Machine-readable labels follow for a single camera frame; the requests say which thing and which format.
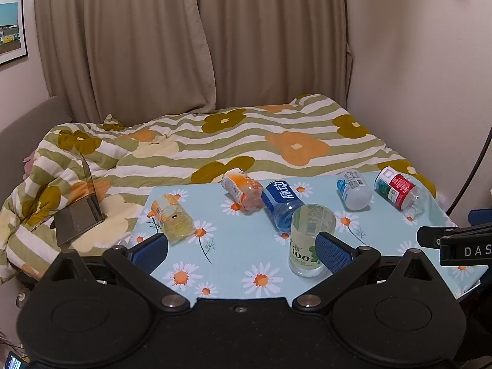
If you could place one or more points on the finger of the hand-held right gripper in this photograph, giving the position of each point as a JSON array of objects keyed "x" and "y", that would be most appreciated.
[
  {"x": 461, "y": 251},
  {"x": 482, "y": 217}
]

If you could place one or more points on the small black device with screen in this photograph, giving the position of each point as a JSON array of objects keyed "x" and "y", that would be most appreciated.
[{"x": 15, "y": 362}]

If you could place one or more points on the grey laptop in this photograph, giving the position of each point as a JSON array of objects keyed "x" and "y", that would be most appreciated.
[{"x": 78, "y": 219}]

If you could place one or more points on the clear cup with white label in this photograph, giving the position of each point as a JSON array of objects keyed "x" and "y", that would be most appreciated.
[{"x": 354, "y": 190}]

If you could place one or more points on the clear cup with blue label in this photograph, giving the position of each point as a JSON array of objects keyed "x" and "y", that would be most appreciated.
[{"x": 282, "y": 203}]

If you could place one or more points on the clear cup with orange label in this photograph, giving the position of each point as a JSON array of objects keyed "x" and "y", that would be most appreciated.
[{"x": 244, "y": 190}]

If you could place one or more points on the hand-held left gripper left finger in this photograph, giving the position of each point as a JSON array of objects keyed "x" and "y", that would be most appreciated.
[{"x": 150, "y": 253}]

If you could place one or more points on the striped flower blanket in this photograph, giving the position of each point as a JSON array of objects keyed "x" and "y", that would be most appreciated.
[{"x": 269, "y": 134}]

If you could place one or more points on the light blue daisy tablecloth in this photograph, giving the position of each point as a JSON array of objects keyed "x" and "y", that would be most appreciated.
[{"x": 238, "y": 242}]

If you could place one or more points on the clear cup with green label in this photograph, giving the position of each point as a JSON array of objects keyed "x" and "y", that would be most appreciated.
[{"x": 307, "y": 234}]

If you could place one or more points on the grey headboard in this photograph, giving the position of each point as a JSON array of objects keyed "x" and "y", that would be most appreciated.
[{"x": 27, "y": 123}]

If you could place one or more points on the framed wall picture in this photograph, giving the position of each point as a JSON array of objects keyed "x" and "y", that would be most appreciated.
[{"x": 9, "y": 27}]

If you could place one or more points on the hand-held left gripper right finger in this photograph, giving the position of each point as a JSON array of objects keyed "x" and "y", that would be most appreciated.
[{"x": 332, "y": 254}]

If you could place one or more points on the clear cup with red label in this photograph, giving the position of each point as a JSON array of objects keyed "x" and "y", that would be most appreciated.
[{"x": 398, "y": 188}]

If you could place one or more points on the pink plush toy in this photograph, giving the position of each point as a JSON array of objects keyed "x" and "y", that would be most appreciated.
[{"x": 29, "y": 165}]

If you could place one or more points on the beige curtain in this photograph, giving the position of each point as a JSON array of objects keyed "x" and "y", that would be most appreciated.
[
  {"x": 123, "y": 38},
  {"x": 276, "y": 34}
]

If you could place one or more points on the clear cup with yellow liquid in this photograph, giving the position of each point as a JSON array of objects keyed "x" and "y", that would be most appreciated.
[{"x": 173, "y": 219}]

